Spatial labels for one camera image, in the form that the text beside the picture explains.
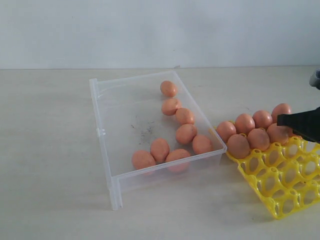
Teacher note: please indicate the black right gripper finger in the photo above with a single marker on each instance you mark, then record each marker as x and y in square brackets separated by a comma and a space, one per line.
[305, 124]

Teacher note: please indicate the yellow plastic egg tray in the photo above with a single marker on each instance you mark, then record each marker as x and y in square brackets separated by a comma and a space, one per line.
[286, 178]

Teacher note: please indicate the clear plastic box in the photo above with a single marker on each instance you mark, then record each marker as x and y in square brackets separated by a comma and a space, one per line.
[128, 118]

